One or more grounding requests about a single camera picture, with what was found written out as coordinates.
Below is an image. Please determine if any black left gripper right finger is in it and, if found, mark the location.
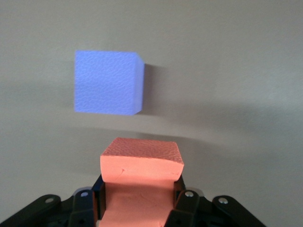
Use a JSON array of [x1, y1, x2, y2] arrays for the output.
[[163, 176, 267, 227]]

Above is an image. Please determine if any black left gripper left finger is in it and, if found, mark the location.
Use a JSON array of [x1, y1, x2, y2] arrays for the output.
[[2, 176, 106, 227]]

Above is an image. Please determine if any orange foam block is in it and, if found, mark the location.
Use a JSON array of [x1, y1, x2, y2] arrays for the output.
[[96, 137, 185, 227]]

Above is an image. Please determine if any purple foam block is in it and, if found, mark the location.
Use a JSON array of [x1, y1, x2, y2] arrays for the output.
[[73, 50, 145, 116]]

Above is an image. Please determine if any brown table cover mat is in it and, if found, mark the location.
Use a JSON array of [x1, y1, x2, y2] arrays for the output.
[[0, 0, 303, 227]]

